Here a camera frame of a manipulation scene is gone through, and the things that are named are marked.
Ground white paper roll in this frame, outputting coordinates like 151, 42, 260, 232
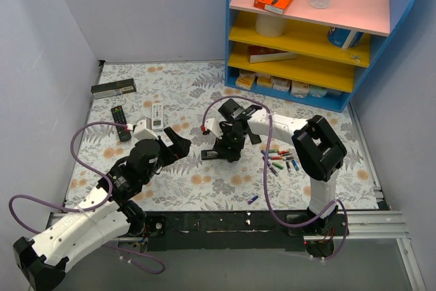
255, 14, 287, 37

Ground red white flat box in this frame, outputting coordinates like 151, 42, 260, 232
247, 46, 298, 63

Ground dark long cardboard box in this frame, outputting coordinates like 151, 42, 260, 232
91, 78, 137, 99

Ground teal small box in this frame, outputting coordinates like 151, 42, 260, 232
309, 85, 328, 98

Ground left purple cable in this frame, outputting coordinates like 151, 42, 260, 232
8, 121, 166, 275

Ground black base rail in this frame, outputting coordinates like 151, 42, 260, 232
105, 209, 341, 251

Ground yellow white small box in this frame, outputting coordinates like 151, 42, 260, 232
256, 73, 273, 89

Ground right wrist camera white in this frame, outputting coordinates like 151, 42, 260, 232
201, 118, 223, 139

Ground purple cable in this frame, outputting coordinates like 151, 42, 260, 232
202, 95, 350, 260
8, 121, 166, 275

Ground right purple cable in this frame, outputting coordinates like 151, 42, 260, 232
202, 95, 350, 260

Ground black TV remote coloured buttons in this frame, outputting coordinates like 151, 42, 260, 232
111, 106, 131, 142

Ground blue battery lower right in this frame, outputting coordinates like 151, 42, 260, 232
291, 159, 300, 171

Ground white air conditioner remote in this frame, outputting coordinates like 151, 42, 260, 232
151, 103, 164, 131

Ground floral table mat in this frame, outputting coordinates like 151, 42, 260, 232
65, 62, 377, 211

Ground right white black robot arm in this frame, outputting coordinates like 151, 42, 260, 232
202, 97, 347, 235

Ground aluminium frame rail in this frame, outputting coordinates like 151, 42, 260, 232
42, 185, 426, 291

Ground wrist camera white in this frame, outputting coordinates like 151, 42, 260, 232
126, 117, 158, 141
201, 118, 223, 139

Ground dark battery lower left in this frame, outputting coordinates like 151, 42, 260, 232
269, 167, 279, 177

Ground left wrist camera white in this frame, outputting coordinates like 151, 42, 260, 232
126, 117, 158, 141

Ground slim black remote control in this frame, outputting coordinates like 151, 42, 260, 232
201, 150, 224, 161

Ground blue shelf unit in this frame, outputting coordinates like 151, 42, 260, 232
224, 0, 424, 113

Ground green battery lower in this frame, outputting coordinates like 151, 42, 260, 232
271, 162, 284, 170

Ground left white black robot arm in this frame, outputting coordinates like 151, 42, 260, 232
13, 126, 191, 290

